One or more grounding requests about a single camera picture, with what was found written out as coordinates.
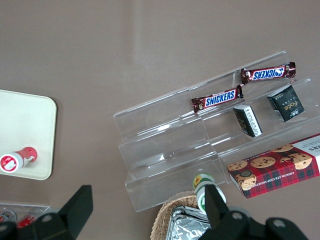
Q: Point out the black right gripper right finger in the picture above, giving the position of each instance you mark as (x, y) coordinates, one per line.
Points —
(217, 215)

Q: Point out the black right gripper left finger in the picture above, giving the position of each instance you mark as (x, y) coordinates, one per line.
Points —
(72, 212)

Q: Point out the oval light wicker basket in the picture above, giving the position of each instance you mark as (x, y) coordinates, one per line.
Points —
(162, 215)

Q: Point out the beige plastic tray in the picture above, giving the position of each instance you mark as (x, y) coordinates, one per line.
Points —
(25, 125)

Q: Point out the silver foil container stack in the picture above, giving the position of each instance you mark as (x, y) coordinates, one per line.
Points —
(185, 225)

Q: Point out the green lid yogurt bottle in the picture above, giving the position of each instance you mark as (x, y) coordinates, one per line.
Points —
(201, 182)

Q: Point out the clear acrylic bottle rack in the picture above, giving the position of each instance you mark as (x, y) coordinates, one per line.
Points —
(25, 208)

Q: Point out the red tartan cookie box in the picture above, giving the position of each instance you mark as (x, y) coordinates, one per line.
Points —
(275, 170)

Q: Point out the red white yogurt bottle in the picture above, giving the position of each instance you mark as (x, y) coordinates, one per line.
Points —
(21, 158)

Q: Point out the clear acrylic stepped shelf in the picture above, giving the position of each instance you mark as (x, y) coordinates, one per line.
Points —
(162, 155)

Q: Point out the small black carton box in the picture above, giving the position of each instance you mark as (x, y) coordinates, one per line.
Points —
(287, 105)
(248, 121)

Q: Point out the snickers chocolate bar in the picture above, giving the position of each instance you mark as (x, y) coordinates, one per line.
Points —
(217, 99)
(267, 73)

